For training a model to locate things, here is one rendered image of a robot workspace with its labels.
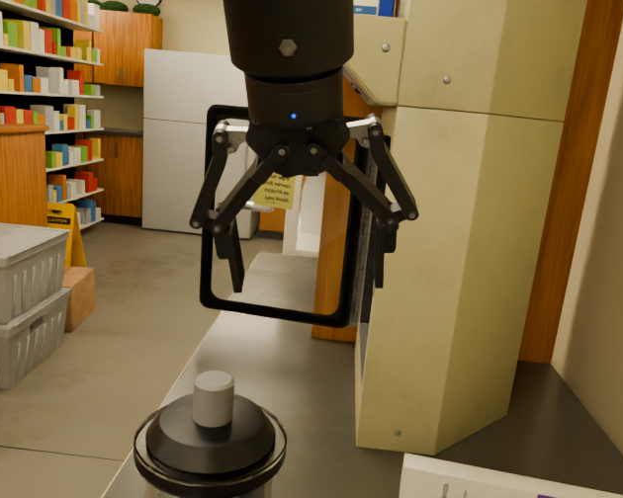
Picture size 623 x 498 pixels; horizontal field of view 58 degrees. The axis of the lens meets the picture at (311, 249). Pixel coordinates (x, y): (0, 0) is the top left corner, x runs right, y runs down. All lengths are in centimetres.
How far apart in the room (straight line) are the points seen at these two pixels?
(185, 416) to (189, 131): 544
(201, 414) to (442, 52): 50
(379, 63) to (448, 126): 11
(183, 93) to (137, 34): 87
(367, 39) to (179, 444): 50
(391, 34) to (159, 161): 529
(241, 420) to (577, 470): 60
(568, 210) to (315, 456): 67
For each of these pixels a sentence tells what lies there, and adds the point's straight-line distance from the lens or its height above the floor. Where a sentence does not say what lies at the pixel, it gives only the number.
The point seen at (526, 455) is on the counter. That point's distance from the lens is 92.
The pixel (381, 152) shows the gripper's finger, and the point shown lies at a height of 137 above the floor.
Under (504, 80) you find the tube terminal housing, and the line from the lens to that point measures 74.
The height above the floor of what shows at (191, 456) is 117.
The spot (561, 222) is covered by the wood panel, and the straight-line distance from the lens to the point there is 117.
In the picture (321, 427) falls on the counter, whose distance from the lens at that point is 88.
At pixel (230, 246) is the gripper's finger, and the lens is 51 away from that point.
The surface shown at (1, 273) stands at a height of 58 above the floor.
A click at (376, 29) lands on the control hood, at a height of 149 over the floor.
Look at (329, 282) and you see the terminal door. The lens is 107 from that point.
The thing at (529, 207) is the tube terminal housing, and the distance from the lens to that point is 86.
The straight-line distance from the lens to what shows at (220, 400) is 40.
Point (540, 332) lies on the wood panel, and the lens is 122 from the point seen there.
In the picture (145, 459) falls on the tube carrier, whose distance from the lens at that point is 41.
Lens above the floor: 140
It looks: 14 degrees down
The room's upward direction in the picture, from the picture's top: 5 degrees clockwise
